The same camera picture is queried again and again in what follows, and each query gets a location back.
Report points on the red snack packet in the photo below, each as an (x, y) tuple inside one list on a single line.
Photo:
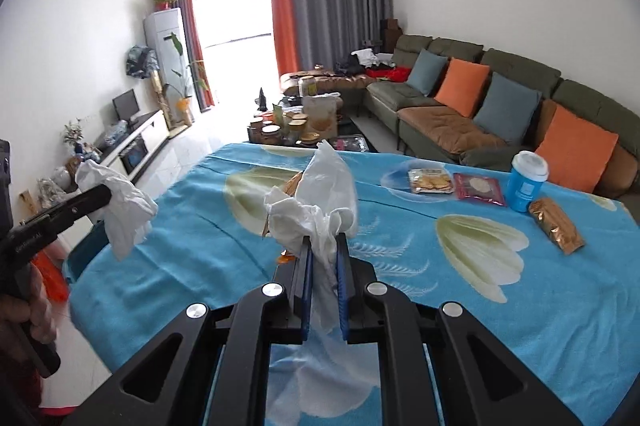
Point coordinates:
[(479, 190)]

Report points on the clear cracker packet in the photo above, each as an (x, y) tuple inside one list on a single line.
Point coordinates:
[(430, 182)]

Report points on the orange cushion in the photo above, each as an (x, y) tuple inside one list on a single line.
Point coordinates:
[(575, 150), (462, 86)]

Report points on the dark coffee table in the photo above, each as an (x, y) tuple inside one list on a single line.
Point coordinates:
[(357, 144)]

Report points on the tall leafy plant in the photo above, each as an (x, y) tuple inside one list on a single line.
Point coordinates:
[(182, 70)]

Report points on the blue printed tablecloth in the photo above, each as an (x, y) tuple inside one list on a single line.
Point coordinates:
[(450, 306)]

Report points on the white tissue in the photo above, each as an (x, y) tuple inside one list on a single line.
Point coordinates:
[(290, 221), (125, 211), (330, 186)]

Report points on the gold biscuit packet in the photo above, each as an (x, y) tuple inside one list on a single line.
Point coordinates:
[(555, 220)]

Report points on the blue cup with white lid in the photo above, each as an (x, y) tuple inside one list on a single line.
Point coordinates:
[(525, 191)]

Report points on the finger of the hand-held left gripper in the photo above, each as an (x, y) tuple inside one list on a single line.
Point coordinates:
[(75, 211)]

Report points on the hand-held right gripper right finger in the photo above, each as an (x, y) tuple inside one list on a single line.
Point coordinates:
[(342, 301)]

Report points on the clear plastic bags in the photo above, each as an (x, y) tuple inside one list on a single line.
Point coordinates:
[(55, 186)]

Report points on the narrow orange and grey curtain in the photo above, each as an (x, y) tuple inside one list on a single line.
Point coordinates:
[(192, 45)]

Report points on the grey-blue cushion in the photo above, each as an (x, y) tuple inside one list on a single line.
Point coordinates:
[(426, 71), (507, 108)]

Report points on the beige paper bag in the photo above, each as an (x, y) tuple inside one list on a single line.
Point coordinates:
[(322, 113)]

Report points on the cluster of glass jars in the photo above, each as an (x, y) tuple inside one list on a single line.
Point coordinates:
[(272, 130)]

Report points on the white standing air conditioner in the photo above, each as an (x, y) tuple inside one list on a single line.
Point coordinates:
[(165, 40)]

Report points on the small potted plant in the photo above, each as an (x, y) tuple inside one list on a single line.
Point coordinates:
[(165, 0)]

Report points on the black monitor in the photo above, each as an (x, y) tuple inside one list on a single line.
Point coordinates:
[(126, 104)]

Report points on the orange plastic bag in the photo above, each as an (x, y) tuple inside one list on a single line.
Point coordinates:
[(52, 278)]

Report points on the potted flowers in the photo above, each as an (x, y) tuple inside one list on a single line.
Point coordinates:
[(75, 135)]

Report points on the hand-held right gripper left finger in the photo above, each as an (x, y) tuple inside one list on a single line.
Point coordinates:
[(306, 301)]

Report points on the white television cabinet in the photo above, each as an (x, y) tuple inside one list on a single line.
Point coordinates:
[(140, 140)]

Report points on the wide orange and grey curtain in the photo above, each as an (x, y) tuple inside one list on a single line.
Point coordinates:
[(330, 10)]

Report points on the person's left hand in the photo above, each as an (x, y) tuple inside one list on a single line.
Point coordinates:
[(45, 311)]

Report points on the person's left forearm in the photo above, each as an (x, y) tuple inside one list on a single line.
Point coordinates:
[(15, 393)]

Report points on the black clothing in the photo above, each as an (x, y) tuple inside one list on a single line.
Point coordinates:
[(347, 64)]

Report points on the dark brown boxes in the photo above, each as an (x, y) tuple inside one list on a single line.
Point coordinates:
[(390, 34)]

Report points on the white clothing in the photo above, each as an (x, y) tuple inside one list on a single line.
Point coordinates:
[(363, 58)]

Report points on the red clothing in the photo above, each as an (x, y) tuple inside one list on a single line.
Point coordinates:
[(395, 74)]

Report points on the olive green sofa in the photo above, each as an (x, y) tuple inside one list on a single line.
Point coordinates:
[(585, 98)]

